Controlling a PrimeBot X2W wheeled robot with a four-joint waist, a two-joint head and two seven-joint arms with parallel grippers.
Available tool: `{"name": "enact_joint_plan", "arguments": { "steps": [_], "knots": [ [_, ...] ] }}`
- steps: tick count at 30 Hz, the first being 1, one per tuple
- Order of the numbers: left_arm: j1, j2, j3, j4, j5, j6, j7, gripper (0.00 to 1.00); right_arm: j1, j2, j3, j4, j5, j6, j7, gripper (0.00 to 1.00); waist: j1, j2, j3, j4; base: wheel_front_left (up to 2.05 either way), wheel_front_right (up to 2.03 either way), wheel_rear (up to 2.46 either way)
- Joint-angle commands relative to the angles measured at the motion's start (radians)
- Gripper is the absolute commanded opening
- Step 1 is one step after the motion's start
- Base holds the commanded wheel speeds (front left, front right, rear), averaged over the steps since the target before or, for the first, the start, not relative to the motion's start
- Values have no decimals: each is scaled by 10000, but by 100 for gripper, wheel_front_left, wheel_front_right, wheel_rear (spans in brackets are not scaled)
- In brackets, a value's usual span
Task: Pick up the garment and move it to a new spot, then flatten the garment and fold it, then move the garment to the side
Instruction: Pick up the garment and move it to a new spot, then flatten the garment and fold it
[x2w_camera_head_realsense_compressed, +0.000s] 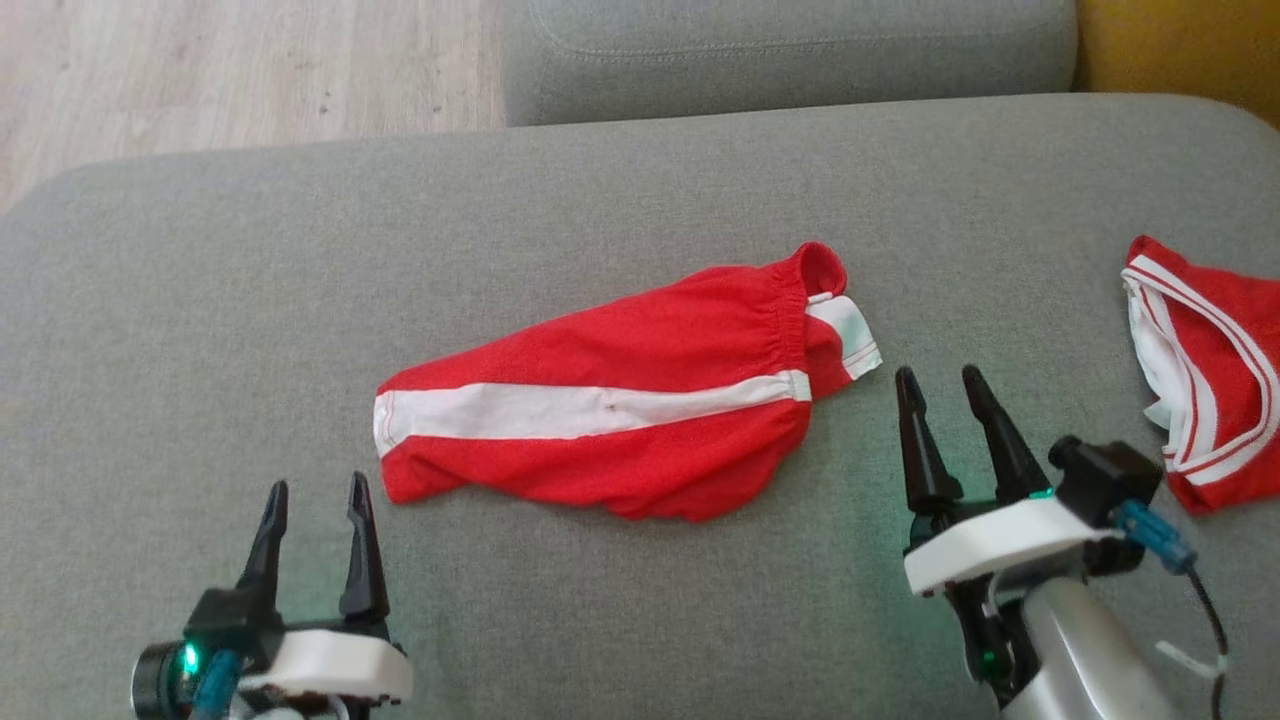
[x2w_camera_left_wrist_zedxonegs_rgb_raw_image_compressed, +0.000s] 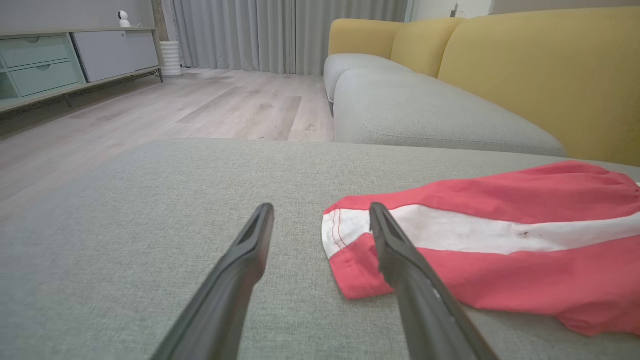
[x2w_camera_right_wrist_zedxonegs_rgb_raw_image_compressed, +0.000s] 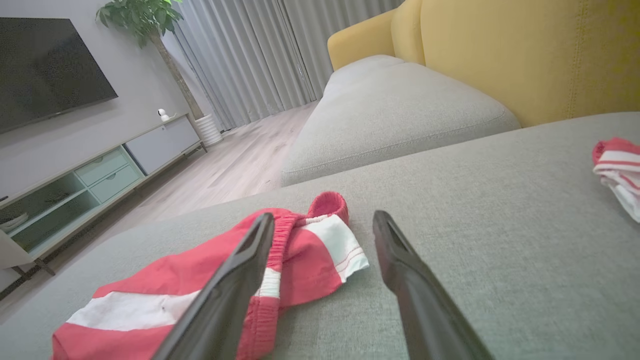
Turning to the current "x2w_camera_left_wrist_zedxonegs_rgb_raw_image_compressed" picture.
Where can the red shorts with white stripes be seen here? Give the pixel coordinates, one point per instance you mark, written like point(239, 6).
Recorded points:
point(500, 280)

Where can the small white security camera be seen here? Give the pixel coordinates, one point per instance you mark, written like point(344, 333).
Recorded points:
point(123, 19)

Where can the large grey sofa seat cushion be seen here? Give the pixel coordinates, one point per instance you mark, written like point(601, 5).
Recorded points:
point(150, 225)

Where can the white ribbed cylinder bin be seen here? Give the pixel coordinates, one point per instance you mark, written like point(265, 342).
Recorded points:
point(171, 59)

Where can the mint green cabinet drawer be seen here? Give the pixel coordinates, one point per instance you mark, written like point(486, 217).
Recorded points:
point(45, 80)
point(35, 52)

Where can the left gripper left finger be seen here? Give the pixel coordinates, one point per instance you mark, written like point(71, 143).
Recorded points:
point(225, 300)

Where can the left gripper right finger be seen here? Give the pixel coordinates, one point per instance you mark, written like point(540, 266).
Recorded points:
point(425, 310)

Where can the low media console cabinet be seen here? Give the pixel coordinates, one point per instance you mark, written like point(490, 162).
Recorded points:
point(50, 33)

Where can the grey pleated curtain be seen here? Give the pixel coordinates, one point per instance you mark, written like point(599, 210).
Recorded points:
point(280, 35)

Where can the grey cabinet door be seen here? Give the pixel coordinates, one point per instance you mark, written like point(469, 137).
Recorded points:
point(115, 55)

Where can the yellow sofa backrest cushion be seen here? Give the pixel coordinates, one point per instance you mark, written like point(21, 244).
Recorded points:
point(550, 75)
point(425, 45)
point(360, 37)

